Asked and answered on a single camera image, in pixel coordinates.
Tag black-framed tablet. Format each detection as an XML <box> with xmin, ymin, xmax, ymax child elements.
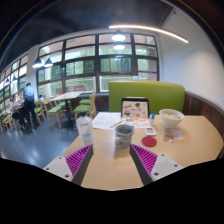
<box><xmin>120</xmin><ymin>97</ymin><xmax>150</xmax><ymax>120</ymax></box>

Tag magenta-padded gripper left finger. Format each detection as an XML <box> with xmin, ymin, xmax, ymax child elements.
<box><xmin>43</xmin><ymin>143</ymin><xmax>94</xmax><ymax>187</ymax></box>

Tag colourful printed leaflets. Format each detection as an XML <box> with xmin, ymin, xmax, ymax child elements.
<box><xmin>109</xmin><ymin>117</ymin><xmax>152</xmax><ymax>129</ymax></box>

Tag long curved linear light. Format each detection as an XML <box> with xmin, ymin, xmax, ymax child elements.
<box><xmin>108</xmin><ymin>24</ymin><xmax>190</xmax><ymax>44</ymax></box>

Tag green padded bench backrest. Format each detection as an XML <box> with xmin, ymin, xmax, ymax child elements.
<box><xmin>108</xmin><ymin>79</ymin><xmax>186</xmax><ymax>116</ymax></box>

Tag light wooden dining table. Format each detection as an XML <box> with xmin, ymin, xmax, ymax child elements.
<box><xmin>49</xmin><ymin>91</ymin><xmax>86</xmax><ymax>129</ymax></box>

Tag wooden chairs with green seats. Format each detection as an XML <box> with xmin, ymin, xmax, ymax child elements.
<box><xmin>0</xmin><ymin>91</ymin><xmax>98</xmax><ymax>133</ymax></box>

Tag pendant ceiling lamps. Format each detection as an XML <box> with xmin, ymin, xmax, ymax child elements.
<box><xmin>31</xmin><ymin>29</ymin><xmax>127</xmax><ymax>69</ymax></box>

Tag clear plastic water bottle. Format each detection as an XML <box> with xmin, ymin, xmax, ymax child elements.
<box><xmin>75</xmin><ymin>112</ymin><xmax>96</xmax><ymax>151</ymax></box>

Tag flat round red coaster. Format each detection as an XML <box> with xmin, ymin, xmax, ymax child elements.
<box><xmin>141</xmin><ymin>135</ymin><xmax>158</xmax><ymax>148</ymax></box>

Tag white bowl of food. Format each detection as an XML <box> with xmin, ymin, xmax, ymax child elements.
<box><xmin>158</xmin><ymin>108</ymin><xmax>186</xmax><ymax>130</ymax></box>

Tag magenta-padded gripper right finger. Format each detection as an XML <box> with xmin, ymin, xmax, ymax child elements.
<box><xmin>129</xmin><ymin>143</ymin><xmax>184</xmax><ymax>186</ymax></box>

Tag white printed paper booklet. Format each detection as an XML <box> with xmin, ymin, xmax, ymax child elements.
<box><xmin>91</xmin><ymin>111</ymin><xmax>123</xmax><ymax>131</ymax></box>

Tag green speckled enamel mug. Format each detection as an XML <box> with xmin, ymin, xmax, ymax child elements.
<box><xmin>114</xmin><ymin>124</ymin><xmax>135</xmax><ymax>158</ymax></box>

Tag person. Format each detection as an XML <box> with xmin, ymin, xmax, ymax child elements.
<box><xmin>9</xmin><ymin>94</ymin><xmax>28</xmax><ymax>129</ymax></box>
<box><xmin>21</xmin><ymin>82</ymin><xmax>39</xmax><ymax>130</ymax></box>

